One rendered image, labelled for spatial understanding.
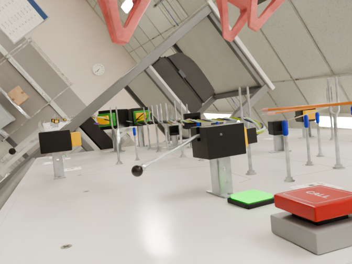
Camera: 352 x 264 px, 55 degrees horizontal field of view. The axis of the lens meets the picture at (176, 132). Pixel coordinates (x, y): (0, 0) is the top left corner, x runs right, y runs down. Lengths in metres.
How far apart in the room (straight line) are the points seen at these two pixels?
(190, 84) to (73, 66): 6.60
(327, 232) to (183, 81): 1.36
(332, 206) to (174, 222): 0.16
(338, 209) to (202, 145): 0.20
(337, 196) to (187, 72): 1.34
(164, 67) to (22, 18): 6.78
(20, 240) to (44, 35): 7.81
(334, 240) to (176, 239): 0.13
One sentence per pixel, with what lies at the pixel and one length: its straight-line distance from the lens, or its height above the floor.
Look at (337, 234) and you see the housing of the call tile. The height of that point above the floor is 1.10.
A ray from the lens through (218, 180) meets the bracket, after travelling 0.44.
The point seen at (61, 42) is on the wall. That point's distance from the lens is 8.13.
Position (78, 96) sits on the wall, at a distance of 8.04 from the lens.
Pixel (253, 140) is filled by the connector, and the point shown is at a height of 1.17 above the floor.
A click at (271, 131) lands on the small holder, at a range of 0.80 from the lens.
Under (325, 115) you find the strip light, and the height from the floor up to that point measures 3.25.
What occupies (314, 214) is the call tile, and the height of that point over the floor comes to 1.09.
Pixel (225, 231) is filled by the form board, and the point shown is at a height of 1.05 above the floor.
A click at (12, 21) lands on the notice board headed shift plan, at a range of 8.17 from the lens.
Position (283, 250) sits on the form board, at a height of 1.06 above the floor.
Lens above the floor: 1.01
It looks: 13 degrees up
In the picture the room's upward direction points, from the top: 46 degrees clockwise
